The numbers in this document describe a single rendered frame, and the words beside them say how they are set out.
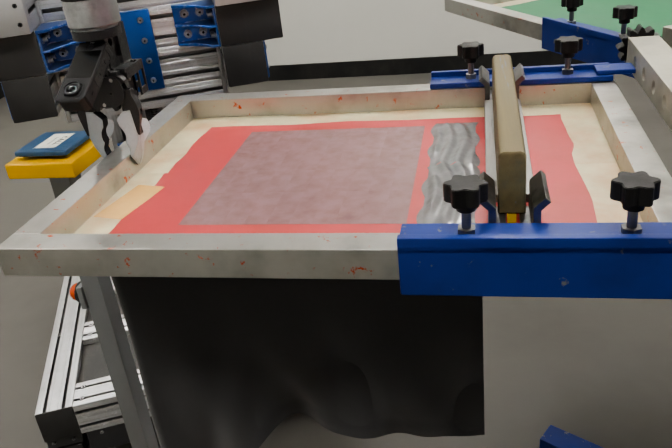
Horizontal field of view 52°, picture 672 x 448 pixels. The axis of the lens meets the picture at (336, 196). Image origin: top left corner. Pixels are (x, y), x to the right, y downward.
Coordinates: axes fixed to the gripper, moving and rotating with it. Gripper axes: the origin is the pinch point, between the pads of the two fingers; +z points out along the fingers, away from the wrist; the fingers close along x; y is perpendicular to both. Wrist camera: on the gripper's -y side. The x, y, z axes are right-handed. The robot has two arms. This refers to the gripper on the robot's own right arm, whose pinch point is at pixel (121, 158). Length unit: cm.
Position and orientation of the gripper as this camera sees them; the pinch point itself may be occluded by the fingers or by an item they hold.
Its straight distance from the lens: 113.7
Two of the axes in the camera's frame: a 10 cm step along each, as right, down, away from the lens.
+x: -9.8, 0.1, 2.0
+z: 1.0, 9.0, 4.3
